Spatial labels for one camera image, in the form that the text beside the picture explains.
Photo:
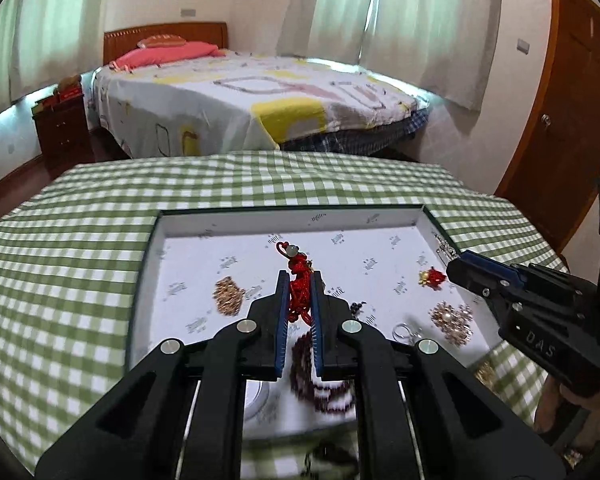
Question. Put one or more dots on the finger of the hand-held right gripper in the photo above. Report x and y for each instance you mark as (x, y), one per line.
(495, 266)
(475, 280)

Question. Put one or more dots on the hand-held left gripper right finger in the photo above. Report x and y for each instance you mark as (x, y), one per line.
(316, 325)

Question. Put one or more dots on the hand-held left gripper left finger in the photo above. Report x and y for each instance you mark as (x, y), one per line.
(281, 325)

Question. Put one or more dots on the small red gold charm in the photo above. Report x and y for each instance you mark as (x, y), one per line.
(432, 278)

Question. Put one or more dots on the red knot charm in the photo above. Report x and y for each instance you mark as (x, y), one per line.
(297, 285)

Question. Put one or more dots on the floral pearl brooch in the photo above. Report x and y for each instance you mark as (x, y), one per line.
(450, 320)

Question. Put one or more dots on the white bangle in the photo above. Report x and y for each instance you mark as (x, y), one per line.
(266, 400)

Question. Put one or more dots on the shallow dark-rimmed box tray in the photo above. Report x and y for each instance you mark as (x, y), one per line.
(220, 260)

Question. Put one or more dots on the person's right hand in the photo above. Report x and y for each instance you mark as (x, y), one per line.
(547, 405)

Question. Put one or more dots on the metal door knob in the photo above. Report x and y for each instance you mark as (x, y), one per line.
(546, 120)

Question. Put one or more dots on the wooden door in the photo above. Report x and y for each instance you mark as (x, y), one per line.
(565, 110)

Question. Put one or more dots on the green checkered tablecloth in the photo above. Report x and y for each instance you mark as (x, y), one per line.
(80, 260)

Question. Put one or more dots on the patterned white bedspread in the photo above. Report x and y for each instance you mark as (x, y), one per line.
(230, 105)

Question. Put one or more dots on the dark wooden nightstand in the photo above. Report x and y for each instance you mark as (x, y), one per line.
(65, 135)

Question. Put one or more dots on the pink pillow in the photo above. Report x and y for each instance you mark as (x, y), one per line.
(175, 52)

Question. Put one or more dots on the small embroidered cushion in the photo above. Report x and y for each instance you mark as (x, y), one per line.
(162, 40)

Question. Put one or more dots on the wooden bed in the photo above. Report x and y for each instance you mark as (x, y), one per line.
(170, 32)

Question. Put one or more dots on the red box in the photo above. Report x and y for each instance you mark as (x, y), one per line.
(69, 93)

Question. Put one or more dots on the brown object on sill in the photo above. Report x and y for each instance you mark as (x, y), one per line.
(69, 81)

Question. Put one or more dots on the white light switch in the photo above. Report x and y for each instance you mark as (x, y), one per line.
(523, 46)

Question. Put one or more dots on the wall outlet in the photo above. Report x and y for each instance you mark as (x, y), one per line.
(188, 12)

